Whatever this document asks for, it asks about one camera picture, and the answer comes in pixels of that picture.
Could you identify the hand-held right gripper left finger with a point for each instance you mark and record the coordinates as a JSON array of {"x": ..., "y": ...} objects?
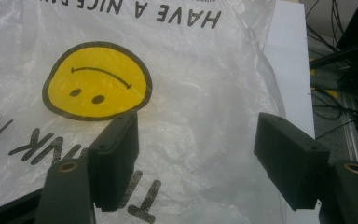
[{"x": 113, "y": 168}]

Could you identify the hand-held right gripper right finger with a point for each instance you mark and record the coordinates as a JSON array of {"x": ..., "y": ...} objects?
[{"x": 292, "y": 165}]

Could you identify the white smiley-face plastic bag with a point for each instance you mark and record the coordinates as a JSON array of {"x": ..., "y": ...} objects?
[{"x": 199, "y": 93}]

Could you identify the black metal stand bar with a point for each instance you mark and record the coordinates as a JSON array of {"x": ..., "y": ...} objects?
[{"x": 341, "y": 54}]

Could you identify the aluminium rail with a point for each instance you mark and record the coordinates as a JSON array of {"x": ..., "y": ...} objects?
[{"x": 355, "y": 130}]

